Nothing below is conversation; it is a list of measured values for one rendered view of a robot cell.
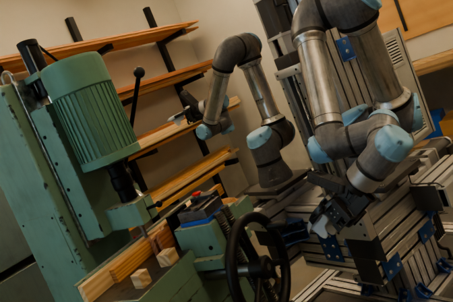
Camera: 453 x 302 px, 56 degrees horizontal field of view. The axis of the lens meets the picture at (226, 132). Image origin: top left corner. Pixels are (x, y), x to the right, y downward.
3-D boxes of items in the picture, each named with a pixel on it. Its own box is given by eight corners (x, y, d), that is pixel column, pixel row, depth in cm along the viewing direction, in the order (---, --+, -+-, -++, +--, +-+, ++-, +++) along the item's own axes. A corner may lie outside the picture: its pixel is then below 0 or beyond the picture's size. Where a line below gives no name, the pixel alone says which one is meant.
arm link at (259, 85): (264, 156, 191) (218, 41, 185) (280, 144, 202) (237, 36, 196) (286, 151, 183) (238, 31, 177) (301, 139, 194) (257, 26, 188)
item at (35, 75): (46, 94, 123) (21, 38, 122) (30, 102, 128) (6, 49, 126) (67, 88, 130) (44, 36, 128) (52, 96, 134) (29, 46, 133)
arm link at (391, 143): (414, 132, 94) (418, 152, 87) (385, 166, 100) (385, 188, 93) (383, 115, 94) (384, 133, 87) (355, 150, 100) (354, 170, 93)
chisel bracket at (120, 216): (146, 230, 120) (135, 202, 120) (114, 236, 128) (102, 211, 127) (162, 218, 127) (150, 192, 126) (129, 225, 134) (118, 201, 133)
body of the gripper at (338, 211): (336, 234, 100) (365, 202, 94) (313, 206, 105) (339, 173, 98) (354, 226, 105) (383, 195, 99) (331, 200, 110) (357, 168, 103)
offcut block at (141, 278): (135, 288, 105) (129, 276, 104) (144, 281, 107) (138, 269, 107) (143, 288, 103) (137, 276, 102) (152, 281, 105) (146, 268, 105)
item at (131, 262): (119, 282, 113) (113, 269, 113) (114, 283, 114) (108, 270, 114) (224, 192, 163) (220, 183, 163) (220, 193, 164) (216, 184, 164)
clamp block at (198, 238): (222, 255, 111) (209, 224, 111) (184, 261, 119) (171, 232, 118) (247, 228, 124) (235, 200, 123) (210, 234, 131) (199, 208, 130)
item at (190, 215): (209, 222, 112) (201, 203, 112) (178, 228, 118) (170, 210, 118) (232, 201, 123) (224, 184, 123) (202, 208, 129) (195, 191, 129)
